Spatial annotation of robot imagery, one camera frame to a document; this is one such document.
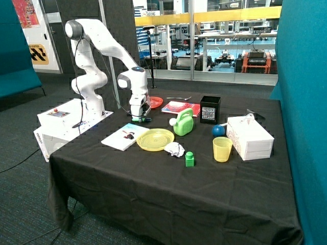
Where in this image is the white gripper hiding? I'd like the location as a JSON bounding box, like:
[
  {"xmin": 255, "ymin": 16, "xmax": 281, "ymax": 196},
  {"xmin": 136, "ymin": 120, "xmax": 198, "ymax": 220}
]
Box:
[{"xmin": 129, "ymin": 93, "xmax": 151, "ymax": 118}]

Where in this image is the green highlighter blue cap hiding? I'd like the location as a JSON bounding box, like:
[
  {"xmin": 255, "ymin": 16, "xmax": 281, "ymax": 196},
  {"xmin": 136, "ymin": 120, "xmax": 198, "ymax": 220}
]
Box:
[{"xmin": 132, "ymin": 117, "xmax": 152, "ymax": 123}]

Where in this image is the pink highlighter black cap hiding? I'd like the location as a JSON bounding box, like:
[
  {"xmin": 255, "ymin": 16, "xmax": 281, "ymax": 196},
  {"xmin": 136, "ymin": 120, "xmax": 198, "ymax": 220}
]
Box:
[{"xmin": 123, "ymin": 131, "xmax": 134, "ymax": 139}]

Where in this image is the orange blue Springer book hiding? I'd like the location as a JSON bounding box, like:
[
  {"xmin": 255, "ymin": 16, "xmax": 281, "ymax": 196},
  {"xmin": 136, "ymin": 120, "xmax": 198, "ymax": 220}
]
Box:
[{"xmin": 161, "ymin": 101, "xmax": 200, "ymax": 117}]

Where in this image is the light blue airplanes book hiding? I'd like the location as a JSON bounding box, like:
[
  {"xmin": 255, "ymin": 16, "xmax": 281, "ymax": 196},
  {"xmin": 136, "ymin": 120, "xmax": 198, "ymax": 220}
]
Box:
[{"xmin": 101, "ymin": 123, "xmax": 149, "ymax": 151}]

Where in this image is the red plastic plate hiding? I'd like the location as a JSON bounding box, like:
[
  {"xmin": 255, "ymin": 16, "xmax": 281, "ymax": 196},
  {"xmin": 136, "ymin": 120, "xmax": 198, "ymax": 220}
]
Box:
[{"xmin": 150, "ymin": 96, "xmax": 163, "ymax": 109}]

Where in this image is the yellow plastic plate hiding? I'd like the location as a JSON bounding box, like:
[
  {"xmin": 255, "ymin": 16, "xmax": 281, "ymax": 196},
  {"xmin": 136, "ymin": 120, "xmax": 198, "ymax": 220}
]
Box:
[{"xmin": 136, "ymin": 128, "xmax": 175, "ymax": 152}]

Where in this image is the metal spoon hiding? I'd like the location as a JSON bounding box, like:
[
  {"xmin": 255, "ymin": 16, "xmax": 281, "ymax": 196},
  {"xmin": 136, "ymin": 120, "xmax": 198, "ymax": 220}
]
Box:
[{"xmin": 166, "ymin": 96, "xmax": 192, "ymax": 101}]

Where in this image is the green toy watering can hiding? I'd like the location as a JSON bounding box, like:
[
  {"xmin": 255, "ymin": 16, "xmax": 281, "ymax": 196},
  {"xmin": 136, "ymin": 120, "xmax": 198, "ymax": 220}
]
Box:
[{"xmin": 169, "ymin": 108, "xmax": 194, "ymax": 136}]

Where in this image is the crumpled white paper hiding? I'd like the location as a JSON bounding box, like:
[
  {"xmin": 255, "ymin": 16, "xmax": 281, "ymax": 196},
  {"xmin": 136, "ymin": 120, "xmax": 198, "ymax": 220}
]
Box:
[{"xmin": 164, "ymin": 142, "xmax": 185, "ymax": 157}]

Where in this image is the black square container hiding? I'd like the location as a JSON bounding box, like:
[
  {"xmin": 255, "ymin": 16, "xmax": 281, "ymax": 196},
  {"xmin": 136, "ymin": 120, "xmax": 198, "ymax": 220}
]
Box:
[{"xmin": 200, "ymin": 95, "xmax": 221, "ymax": 125}]

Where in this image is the green toy block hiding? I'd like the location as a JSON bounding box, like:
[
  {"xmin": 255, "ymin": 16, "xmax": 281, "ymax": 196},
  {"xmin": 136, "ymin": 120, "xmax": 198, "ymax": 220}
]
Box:
[{"xmin": 185, "ymin": 151, "xmax": 195, "ymax": 167}]

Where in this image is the white robot control box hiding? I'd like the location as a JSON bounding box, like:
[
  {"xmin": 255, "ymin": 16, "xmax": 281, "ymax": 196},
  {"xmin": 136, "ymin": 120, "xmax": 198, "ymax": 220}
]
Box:
[{"xmin": 34, "ymin": 99, "xmax": 112, "ymax": 162}]

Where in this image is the blue ball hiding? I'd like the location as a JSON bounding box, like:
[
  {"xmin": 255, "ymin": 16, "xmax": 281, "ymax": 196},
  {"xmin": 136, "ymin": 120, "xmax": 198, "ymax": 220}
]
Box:
[{"xmin": 212, "ymin": 125, "xmax": 225, "ymax": 137}]

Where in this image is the black tablecloth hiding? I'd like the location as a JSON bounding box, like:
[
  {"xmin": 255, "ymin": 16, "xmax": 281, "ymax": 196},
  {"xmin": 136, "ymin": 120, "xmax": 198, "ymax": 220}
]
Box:
[{"xmin": 48, "ymin": 96, "xmax": 304, "ymax": 244}]

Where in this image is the yellow plastic cup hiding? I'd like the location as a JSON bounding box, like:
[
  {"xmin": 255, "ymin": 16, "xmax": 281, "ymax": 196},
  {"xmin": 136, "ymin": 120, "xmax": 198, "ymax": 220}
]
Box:
[{"xmin": 213, "ymin": 137, "xmax": 232, "ymax": 163}]

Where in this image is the black yellow hazard sign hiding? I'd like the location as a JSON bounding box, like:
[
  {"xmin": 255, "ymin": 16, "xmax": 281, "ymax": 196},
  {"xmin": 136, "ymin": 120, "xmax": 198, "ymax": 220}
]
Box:
[{"xmin": 29, "ymin": 44, "xmax": 49, "ymax": 65}]

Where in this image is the white cardboard box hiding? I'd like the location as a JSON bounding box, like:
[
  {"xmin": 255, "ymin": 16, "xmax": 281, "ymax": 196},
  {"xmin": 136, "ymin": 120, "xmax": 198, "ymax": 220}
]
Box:
[{"xmin": 226, "ymin": 113, "xmax": 274, "ymax": 161}]

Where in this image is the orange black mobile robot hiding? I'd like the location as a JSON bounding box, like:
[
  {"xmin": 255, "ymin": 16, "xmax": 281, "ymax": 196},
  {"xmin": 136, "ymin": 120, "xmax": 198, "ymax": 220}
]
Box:
[{"xmin": 235, "ymin": 49, "xmax": 277, "ymax": 75}]

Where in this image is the teal sofa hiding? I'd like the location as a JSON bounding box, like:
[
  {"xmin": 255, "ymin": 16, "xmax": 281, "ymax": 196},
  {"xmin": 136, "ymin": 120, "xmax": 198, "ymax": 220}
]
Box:
[{"xmin": 0, "ymin": 0, "xmax": 42, "ymax": 98}]

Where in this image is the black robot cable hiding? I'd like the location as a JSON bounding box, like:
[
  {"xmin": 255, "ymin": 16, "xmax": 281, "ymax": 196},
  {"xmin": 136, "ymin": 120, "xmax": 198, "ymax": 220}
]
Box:
[{"xmin": 72, "ymin": 35, "xmax": 133, "ymax": 136}]

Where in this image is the colourful wall poster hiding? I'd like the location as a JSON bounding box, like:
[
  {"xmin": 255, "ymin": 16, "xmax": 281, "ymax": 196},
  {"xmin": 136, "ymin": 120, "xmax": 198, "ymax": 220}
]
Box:
[{"xmin": 12, "ymin": 0, "xmax": 40, "ymax": 29}]

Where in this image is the teal partition wall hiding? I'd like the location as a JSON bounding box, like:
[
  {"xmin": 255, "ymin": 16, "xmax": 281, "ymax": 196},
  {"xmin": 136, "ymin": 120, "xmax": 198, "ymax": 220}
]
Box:
[{"xmin": 271, "ymin": 1, "xmax": 326, "ymax": 244}]

